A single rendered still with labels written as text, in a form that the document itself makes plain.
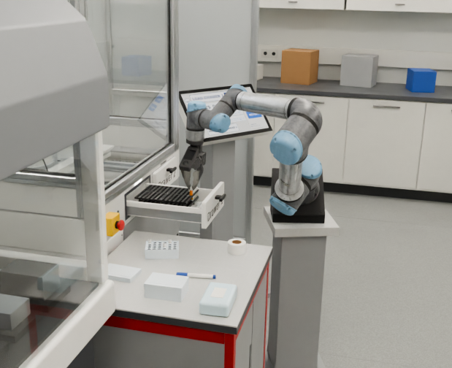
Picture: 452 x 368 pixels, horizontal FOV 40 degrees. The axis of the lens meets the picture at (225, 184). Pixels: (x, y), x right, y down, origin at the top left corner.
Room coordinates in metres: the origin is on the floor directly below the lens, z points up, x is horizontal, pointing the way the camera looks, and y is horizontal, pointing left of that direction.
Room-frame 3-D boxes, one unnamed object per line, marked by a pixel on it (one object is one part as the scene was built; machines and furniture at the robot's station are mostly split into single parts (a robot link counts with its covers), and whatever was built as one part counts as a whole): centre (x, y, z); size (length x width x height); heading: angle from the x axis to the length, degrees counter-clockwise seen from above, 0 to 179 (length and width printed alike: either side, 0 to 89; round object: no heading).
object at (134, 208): (2.44, 0.25, 0.86); 0.40 x 0.26 x 0.06; 76
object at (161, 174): (2.77, 0.28, 0.87); 0.29 x 0.02 x 0.11; 166
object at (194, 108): (2.42, 0.12, 1.23); 0.09 x 0.08 x 0.11; 49
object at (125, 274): (1.95, 0.36, 0.77); 0.13 x 0.09 x 0.02; 72
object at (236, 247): (2.17, -0.05, 0.78); 0.07 x 0.07 x 0.04
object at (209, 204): (2.39, 0.05, 0.87); 0.29 x 0.02 x 0.11; 166
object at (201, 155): (2.44, 0.13, 1.08); 0.09 x 0.08 x 0.12; 164
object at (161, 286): (1.82, 0.19, 0.79); 0.13 x 0.09 x 0.05; 78
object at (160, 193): (2.44, 0.24, 0.87); 0.22 x 0.18 x 0.06; 76
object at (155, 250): (2.13, 0.23, 0.78); 0.12 x 0.08 x 0.04; 94
